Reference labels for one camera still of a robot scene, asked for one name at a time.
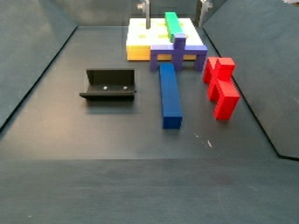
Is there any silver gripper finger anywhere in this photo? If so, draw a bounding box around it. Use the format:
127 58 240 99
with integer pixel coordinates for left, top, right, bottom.
199 0 212 26
136 0 151 29

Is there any blue long block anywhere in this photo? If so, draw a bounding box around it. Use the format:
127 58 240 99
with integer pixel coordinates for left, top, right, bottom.
159 63 183 129

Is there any yellow slotted board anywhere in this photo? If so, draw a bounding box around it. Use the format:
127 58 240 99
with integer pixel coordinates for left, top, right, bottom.
126 18 203 61

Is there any green long block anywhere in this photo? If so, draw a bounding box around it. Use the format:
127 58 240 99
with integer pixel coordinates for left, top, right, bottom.
164 11 183 42

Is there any purple cross-shaped block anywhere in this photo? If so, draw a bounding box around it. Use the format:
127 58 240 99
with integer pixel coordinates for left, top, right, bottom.
150 33 208 72

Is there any red branched block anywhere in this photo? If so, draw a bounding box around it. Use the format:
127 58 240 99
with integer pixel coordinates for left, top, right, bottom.
202 57 240 121

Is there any black angle bracket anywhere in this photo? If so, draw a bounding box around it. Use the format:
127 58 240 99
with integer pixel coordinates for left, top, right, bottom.
79 68 136 100

